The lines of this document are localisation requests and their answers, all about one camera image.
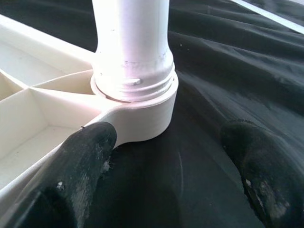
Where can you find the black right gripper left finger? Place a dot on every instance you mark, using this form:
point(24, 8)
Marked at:
point(66, 180)

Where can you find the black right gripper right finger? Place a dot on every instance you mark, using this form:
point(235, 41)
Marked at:
point(270, 175)

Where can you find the white plastic table top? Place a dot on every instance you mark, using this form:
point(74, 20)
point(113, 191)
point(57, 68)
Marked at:
point(35, 114)

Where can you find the white plastic table leg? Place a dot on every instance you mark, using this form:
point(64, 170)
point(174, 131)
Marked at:
point(130, 42)

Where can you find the black table cloth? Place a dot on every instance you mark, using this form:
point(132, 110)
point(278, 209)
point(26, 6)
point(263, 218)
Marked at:
point(225, 83)

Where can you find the long white flat strip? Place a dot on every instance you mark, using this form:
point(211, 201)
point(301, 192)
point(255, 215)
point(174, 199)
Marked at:
point(273, 14)

